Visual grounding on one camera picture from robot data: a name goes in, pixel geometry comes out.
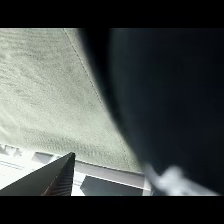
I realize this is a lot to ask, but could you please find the olive green shirt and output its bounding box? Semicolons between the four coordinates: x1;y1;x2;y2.
0;28;143;175

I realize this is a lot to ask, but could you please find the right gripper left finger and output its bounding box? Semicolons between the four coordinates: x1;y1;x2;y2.
0;152;77;197

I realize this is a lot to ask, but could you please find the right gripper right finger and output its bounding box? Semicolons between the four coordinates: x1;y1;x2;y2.
143;163;218;197

